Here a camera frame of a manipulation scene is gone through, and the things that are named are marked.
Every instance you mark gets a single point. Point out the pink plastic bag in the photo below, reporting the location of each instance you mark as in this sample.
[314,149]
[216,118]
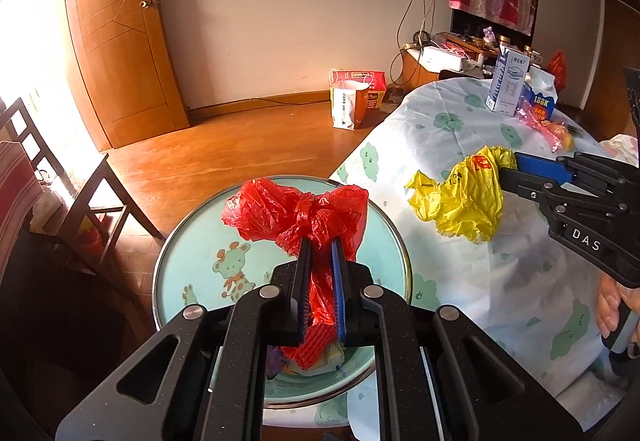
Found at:
[537,123]

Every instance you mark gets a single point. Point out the white electronic box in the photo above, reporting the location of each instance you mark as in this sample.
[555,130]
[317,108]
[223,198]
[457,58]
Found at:
[442,58]

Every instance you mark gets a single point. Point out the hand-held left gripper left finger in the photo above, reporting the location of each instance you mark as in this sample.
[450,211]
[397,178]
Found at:
[302,316]

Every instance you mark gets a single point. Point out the teal enamel basin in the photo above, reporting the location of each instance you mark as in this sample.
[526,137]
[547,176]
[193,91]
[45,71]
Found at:
[200,231]

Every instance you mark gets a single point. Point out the dark wooden door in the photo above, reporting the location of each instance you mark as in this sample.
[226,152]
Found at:
[605,71]

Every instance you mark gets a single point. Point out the orange paper shopping bag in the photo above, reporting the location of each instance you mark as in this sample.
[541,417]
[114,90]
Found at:
[375,91]

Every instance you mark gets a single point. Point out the white lavender milk carton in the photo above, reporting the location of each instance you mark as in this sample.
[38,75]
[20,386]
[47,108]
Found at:
[507,86]

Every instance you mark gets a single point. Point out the yellow plastic bag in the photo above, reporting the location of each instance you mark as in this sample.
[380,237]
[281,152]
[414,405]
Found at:
[465,206]

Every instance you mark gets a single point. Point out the red striped cloth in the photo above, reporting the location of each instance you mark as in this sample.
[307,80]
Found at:
[15,186]

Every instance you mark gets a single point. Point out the dark wooden chair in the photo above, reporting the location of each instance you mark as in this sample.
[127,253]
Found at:
[95,181]

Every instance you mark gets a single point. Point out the purple foil wrapper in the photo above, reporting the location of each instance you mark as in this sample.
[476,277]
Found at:
[275,363]

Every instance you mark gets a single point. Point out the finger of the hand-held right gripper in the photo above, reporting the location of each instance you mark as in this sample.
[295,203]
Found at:
[540,166]
[525,186]

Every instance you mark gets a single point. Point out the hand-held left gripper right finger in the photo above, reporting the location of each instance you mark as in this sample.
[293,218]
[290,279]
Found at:
[339,291]

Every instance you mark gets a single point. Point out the pink floral blanket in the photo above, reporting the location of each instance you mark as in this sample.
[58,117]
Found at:
[622,143]

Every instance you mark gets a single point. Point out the person's right hand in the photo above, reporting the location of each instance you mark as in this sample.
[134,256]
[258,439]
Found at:
[607,306]

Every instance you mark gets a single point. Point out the white paper shopping bag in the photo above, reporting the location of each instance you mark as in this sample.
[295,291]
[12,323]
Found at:
[350,106]

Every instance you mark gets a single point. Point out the black television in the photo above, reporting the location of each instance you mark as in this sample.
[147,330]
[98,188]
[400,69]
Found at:
[470,23]

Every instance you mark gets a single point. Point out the light wooden door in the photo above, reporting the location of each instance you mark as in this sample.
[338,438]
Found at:
[125,46]

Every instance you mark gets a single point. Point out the wooden television cabinet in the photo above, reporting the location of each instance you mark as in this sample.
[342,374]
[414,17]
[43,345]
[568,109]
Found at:
[412,68]

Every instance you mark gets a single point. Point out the blue white gable carton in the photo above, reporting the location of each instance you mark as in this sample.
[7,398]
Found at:
[542,101]

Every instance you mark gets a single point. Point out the yellow orange wrapper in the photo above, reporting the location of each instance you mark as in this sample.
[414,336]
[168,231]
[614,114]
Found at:
[562,136]

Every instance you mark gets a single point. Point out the red bag on cabinet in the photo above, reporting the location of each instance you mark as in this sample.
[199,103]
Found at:
[557,68]

